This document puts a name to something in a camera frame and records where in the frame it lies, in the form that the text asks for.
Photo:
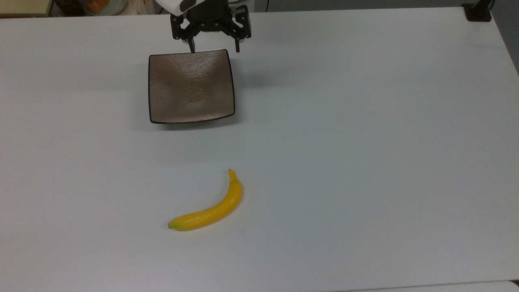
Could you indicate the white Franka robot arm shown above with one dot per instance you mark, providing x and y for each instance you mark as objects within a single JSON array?
[{"x": 170, "y": 5}]

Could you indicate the light wooden board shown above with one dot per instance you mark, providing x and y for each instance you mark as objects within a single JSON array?
[{"x": 24, "y": 6}]

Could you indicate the translucent plastic bag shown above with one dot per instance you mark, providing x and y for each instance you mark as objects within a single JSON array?
[{"x": 140, "y": 6}]

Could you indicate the bowl with orange food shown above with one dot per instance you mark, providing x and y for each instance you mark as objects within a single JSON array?
[{"x": 103, "y": 5}]

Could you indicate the yellow banana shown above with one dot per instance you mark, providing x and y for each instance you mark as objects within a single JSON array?
[{"x": 225, "y": 205}]

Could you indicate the square brown ceramic plate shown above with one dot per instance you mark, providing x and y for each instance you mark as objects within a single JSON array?
[{"x": 190, "y": 87}]

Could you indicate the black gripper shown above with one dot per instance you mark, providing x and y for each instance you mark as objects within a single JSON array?
[{"x": 209, "y": 16}]

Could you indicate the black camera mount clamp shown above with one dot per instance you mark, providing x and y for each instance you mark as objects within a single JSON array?
[{"x": 478, "y": 14}]

